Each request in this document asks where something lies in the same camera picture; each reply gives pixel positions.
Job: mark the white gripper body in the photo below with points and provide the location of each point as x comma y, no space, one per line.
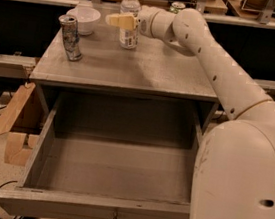
145,22

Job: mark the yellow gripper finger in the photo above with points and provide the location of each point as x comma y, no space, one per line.
124,21

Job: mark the clear plastic water bottle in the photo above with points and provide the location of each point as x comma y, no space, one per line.
128,31

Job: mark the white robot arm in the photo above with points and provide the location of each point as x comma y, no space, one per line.
234,173

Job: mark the open grey top drawer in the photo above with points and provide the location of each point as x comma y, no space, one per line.
107,157

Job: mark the green soda can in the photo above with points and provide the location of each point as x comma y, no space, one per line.
176,7

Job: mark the white bowl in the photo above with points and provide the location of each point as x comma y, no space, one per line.
87,18

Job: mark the silver patterned tall can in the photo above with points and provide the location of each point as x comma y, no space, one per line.
70,37

